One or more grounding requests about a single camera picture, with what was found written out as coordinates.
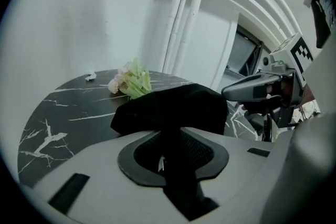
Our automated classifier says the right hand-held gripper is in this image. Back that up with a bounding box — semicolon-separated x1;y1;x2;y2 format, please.
221;32;315;127

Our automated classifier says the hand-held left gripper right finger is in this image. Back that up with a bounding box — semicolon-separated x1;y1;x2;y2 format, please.
180;126;274;224

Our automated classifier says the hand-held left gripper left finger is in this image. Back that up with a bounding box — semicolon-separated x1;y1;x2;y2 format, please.
33;130;191;224

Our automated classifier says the black cloth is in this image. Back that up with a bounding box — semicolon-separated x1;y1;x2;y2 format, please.
110;83;228;221

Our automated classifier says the frosted glass window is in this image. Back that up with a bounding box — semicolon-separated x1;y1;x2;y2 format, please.
226;25;264;77

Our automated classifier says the small white paper scrap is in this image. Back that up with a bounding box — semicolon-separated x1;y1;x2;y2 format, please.
85;69;98;82

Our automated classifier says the artificial pink flower bouquet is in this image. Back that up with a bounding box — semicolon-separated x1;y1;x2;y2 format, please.
108;57;153;100

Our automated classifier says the thin white wall pipe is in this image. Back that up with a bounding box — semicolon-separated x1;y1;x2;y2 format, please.
162;0;194;74

